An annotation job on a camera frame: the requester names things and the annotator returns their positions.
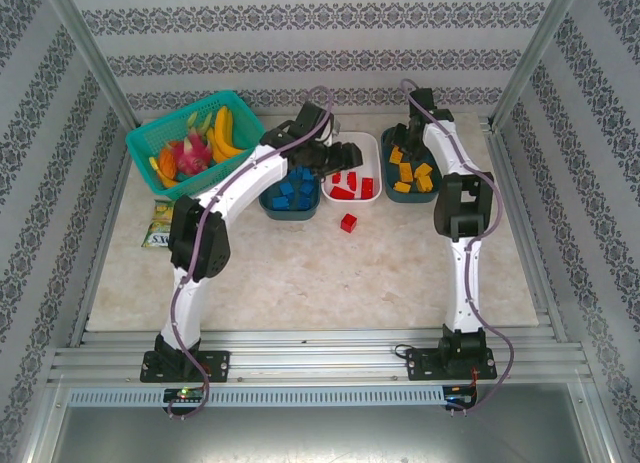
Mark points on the long red lego brick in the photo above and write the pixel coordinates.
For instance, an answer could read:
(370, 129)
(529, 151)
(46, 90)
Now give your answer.
(342, 193)

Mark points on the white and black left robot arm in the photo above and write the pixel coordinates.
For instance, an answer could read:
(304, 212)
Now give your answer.
(250, 178)

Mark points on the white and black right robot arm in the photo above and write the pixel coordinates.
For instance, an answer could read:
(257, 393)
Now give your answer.
(460, 283)

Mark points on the white plastic container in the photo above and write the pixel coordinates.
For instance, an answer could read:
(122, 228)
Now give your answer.
(370, 153)

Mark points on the dark teal plastic bin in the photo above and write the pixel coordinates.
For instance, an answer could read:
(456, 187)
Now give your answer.
(415, 197)
(290, 214)

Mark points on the small square red lego brick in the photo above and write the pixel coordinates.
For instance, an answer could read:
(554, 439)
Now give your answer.
(349, 223)

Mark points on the yellow toy banana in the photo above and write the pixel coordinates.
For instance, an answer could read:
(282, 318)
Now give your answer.
(221, 125)
(222, 150)

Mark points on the pink toy dragon fruit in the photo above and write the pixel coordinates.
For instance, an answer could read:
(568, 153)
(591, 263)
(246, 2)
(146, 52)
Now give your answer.
(190, 155)

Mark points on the small yellow toy fruit piece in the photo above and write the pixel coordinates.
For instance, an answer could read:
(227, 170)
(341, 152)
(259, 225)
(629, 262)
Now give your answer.
(170, 182)
(154, 163)

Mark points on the orange toy fruit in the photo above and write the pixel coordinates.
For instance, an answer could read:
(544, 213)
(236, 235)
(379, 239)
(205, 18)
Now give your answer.
(167, 163)

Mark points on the teal plastic mesh basket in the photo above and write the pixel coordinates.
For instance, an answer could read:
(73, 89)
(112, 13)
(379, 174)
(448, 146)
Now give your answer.
(150, 138)

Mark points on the yellow green snack packet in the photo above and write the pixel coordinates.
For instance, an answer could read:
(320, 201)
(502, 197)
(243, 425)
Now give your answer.
(159, 225)

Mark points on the small control circuit board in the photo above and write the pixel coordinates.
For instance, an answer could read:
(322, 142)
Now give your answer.
(460, 395)
(185, 394)

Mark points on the aluminium frame post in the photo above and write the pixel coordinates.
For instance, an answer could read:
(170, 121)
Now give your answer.
(535, 48)
(95, 58)

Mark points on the aluminium frame cross rails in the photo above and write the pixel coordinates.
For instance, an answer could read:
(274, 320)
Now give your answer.
(320, 353)

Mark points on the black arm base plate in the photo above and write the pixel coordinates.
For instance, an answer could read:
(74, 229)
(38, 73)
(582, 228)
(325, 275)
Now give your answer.
(422, 365)
(215, 365)

